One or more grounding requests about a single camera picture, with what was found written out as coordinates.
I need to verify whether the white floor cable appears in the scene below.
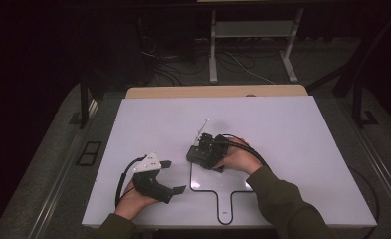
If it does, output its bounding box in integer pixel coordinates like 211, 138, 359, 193
222, 49, 277, 86

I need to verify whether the aluminium floor rail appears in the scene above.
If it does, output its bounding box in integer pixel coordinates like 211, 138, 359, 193
27, 99, 99, 239
335, 99, 391, 215

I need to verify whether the black whiteboard eraser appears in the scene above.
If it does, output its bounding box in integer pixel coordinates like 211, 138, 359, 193
185, 144, 215, 170

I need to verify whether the white cutting board with handle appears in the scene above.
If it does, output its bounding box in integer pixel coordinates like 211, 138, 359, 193
189, 161, 255, 226

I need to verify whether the person's left hand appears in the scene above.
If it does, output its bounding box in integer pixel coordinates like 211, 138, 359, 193
113, 178, 160, 222

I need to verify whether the black rectangular floor frame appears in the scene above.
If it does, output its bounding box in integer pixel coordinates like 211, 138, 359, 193
76, 140, 103, 167

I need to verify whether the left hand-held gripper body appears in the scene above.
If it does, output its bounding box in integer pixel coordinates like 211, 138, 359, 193
131, 151, 175, 205

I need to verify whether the black floor cables bundle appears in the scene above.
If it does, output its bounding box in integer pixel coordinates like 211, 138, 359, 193
138, 16, 211, 88

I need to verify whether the white metal stand frame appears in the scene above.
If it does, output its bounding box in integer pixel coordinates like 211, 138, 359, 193
208, 8, 305, 85

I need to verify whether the wooden table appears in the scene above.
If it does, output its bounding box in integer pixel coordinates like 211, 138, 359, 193
125, 84, 309, 100

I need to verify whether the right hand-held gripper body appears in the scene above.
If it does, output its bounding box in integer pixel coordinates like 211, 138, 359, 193
192, 119, 231, 171

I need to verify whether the large white tabletop panel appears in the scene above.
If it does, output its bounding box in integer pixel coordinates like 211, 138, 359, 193
82, 95, 378, 229

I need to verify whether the black metal stand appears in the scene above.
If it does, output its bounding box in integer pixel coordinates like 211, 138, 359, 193
68, 71, 99, 130
331, 9, 391, 129

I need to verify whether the person's right hand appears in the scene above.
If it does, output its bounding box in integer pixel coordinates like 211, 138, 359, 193
215, 136, 265, 176

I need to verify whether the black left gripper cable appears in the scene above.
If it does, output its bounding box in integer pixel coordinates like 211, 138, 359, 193
114, 154, 148, 209

